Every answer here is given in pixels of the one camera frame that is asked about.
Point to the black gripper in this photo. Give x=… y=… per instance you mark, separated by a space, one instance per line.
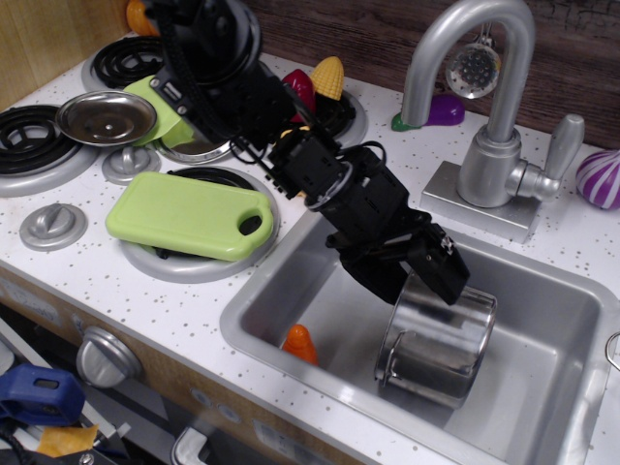
x=376 y=230

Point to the stainless steel pot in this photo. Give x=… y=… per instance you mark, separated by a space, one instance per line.
x=432 y=349

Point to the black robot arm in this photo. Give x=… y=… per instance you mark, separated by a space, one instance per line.
x=214 y=79

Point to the silver sink basin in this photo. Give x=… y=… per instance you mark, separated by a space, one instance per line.
x=521 y=370

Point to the silver toy faucet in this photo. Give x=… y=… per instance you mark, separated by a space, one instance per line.
x=482 y=191

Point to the orange toy carrot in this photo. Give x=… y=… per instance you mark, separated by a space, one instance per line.
x=298 y=343

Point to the back right black burner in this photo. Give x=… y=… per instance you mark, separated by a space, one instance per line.
x=344 y=119

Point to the black burner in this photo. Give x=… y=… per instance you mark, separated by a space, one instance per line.
x=182 y=268
x=122 y=63
x=344 y=119
x=35 y=155

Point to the purple toy eggplant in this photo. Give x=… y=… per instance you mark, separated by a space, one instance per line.
x=445 y=110

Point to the yellow toy bell pepper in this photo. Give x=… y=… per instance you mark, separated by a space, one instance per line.
x=294 y=129

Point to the green cutting board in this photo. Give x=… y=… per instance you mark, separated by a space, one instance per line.
x=191 y=216

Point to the silver hanging strainer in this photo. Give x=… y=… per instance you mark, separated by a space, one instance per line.
x=473 y=72

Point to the yellow toy corn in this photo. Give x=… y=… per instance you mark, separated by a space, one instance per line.
x=328 y=78

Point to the purple striped toy onion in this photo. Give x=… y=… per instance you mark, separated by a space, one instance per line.
x=597 y=179

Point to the red toy pepper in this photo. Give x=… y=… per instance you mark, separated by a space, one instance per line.
x=302 y=85

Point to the front black burner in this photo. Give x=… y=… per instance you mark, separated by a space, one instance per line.
x=182 y=268

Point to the steel lid right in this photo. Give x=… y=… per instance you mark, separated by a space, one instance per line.
x=194 y=153

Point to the steel lid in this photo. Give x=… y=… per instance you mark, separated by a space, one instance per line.
x=194 y=153
x=106 y=118

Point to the green plastic bowl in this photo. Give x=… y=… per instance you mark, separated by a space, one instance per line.
x=170 y=128

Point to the silver stove knob middle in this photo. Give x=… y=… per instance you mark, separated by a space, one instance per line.
x=124 y=164

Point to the silver stove knob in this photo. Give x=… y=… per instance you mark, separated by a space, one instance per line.
x=124 y=164
x=53 y=227

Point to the silver oven knob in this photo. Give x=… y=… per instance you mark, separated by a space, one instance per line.
x=104 y=361

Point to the steel lid left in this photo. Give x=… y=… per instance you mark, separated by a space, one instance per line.
x=106 y=118

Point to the back left black burner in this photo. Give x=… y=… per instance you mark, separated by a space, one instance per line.
x=122 y=63

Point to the silver stove knob front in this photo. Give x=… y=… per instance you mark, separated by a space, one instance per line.
x=53 y=227

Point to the orange toy pumpkin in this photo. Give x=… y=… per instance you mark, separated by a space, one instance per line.
x=138 y=21

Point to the far left black burner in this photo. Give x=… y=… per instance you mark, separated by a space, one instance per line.
x=35 y=155

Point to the orange tape piece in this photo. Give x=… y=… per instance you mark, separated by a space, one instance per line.
x=57 y=441

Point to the blue clamp tool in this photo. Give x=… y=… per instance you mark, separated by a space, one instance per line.
x=41 y=396

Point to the silver faucet handle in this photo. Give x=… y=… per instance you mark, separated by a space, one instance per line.
x=530 y=181

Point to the silver wire hook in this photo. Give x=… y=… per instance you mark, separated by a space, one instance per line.
x=609 y=350

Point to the silver oven door handle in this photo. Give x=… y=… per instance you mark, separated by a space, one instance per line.
x=190 y=448

